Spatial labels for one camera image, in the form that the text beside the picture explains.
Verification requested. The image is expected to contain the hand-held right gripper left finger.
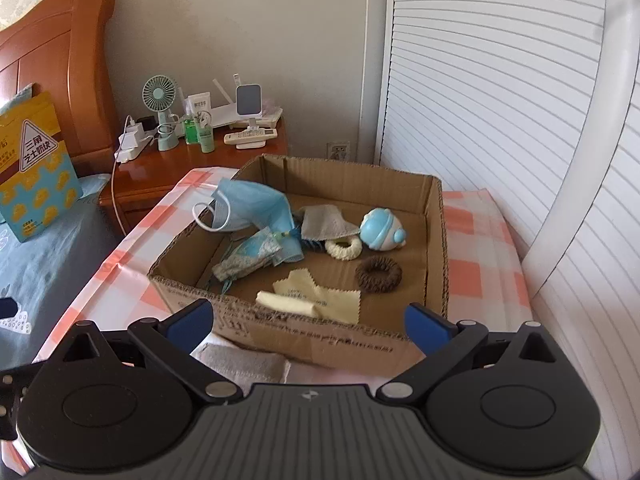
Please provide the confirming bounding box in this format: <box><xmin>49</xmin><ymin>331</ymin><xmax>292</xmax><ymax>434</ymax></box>
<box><xmin>62</xmin><ymin>298</ymin><xmax>241</xmax><ymax>406</ymax></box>

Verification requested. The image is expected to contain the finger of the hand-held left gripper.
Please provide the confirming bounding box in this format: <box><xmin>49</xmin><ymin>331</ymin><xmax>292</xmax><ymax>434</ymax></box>
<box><xmin>0</xmin><ymin>366</ymin><xmax>38</xmax><ymax>441</ymax></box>

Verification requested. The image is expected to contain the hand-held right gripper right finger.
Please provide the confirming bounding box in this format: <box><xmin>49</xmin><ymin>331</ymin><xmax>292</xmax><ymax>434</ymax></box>
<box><xmin>375</xmin><ymin>302</ymin><xmax>558</xmax><ymax>403</ymax></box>

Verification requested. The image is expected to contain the brown hair scrunchie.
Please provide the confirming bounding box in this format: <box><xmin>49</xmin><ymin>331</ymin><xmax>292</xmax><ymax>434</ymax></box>
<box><xmin>355</xmin><ymin>256</ymin><xmax>403</xmax><ymax>294</ymax></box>

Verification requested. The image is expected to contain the floral drawstring pouch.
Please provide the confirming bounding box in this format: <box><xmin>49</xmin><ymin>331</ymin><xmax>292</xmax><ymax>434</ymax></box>
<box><xmin>211</xmin><ymin>227</ymin><xmax>283</xmax><ymax>293</ymax></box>

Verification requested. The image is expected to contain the cardboard box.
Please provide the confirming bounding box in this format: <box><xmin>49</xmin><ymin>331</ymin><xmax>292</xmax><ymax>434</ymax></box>
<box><xmin>147</xmin><ymin>154</ymin><xmax>449</xmax><ymax>376</ymax></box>

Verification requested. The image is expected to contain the yellow lens cloth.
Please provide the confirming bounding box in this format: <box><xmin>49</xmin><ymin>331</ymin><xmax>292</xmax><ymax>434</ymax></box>
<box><xmin>256</xmin><ymin>269</ymin><xmax>362</xmax><ymax>325</ymax></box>

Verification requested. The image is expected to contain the cream knitted hair scrunchie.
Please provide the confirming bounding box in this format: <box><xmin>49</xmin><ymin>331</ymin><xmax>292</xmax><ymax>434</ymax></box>
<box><xmin>325</xmin><ymin>236</ymin><xmax>362</xmax><ymax>261</ymax></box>

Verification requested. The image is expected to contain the blue tassel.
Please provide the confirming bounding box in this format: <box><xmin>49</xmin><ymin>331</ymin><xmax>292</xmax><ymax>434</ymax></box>
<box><xmin>287</xmin><ymin>220</ymin><xmax>326</xmax><ymax>256</ymax></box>

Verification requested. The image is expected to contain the grey cloth pouch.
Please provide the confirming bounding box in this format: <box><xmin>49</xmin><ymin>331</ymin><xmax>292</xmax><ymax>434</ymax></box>
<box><xmin>300</xmin><ymin>205</ymin><xmax>361</xmax><ymax>241</ymax></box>

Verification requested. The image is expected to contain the grey lace-trimmed sachet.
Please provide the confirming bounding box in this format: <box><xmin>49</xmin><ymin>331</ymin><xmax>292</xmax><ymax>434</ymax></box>
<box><xmin>200</xmin><ymin>344</ymin><xmax>292</xmax><ymax>386</ymax></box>

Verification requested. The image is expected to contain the white tissue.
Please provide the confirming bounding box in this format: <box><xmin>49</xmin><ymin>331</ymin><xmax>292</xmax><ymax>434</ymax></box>
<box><xmin>190</xmin><ymin>335</ymin><xmax>301</xmax><ymax>387</ymax></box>

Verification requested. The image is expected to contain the blue and white toy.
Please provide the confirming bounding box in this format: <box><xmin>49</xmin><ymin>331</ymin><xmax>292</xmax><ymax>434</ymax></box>
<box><xmin>360</xmin><ymin>208</ymin><xmax>407</xmax><ymax>251</ymax></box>

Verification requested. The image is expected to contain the blue face mask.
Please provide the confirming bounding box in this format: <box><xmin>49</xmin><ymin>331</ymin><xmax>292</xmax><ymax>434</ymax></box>
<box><xmin>192</xmin><ymin>177</ymin><xmax>304</xmax><ymax>263</ymax></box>

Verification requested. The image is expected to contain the blue-grey bedding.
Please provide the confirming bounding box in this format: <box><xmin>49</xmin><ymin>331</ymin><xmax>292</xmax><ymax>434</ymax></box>
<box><xmin>0</xmin><ymin>172</ymin><xmax>123</xmax><ymax>361</ymax></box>

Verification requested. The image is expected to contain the wooden nightstand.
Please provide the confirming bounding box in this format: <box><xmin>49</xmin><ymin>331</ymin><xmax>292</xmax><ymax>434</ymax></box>
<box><xmin>98</xmin><ymin>115</ymin><xmax>289</xmax><ymax>236</ymax></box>

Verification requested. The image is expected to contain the white power strip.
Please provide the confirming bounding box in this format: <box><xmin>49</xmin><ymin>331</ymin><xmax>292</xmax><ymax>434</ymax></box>
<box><xmin>116</xmin><ymin>132</ymin><xmax>153</xmax><ymax>162</ymax></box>

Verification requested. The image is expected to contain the white and green tube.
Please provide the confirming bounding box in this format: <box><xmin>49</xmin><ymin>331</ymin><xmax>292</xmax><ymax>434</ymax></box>
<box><xmin>192</xmin><ymin>92</ymin><xmax>215</xmax><ymax>153</ymax></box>

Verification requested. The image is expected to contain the green sanitizer bottle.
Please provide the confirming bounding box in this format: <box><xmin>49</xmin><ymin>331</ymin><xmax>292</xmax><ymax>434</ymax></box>
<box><xmin>182</xmin><ymin>100</ymin><xmax>200</xmax><ymax>146</ymax></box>

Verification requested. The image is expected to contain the white remote control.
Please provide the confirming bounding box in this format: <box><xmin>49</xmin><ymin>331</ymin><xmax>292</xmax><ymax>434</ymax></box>
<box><xmin>223</xmin><ymin>128</ymin><xmax>278</xmax><ymax>148</ymax></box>

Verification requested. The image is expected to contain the yellow and blue carton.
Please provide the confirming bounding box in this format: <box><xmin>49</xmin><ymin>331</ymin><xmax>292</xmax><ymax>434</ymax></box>
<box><xmin>0</xmin><ymin>91</ymin><xmax>83</xmax><ymax>242</ymax></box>

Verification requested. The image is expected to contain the white router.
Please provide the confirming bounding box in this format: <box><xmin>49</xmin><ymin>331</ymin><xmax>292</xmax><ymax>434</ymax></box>
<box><xmin>210</xmin><ymin>74</ymin><xmax>241</xmax><ymax>128</ymax></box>

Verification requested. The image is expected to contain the white stand mirror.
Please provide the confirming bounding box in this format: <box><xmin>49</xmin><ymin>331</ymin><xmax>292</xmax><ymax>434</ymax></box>
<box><xmin>235</xmin><ymin>84</ymin><xmax>263</xmax><ymax>128</ymax></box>

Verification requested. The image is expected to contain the green desk fan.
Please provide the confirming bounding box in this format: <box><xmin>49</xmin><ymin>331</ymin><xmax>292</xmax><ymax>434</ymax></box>
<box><xmin>141</xmin><ymin>76</ymin><xmax>180</xmax><ymax>152</ymax></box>

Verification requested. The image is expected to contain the white louvred wardrobe door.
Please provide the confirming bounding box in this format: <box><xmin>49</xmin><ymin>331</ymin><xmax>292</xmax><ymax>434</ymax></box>
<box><xmin>372</xmin><ymin>0</ymin><xmax>640</xmax><ymax>480</ymax></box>

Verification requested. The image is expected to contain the wooden headboard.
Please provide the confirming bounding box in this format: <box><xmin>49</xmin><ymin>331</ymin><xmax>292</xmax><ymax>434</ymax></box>
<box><xmin>0</xmin><ymin>0</ymin><xmax>118</xmax><ymax>176</ymax></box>

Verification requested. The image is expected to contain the white cable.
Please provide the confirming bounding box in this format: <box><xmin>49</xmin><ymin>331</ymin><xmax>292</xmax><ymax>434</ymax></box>
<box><xmin>111</xmin><ymin>160</ymin><xmax>126</xmax><ymax>236</ymax></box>

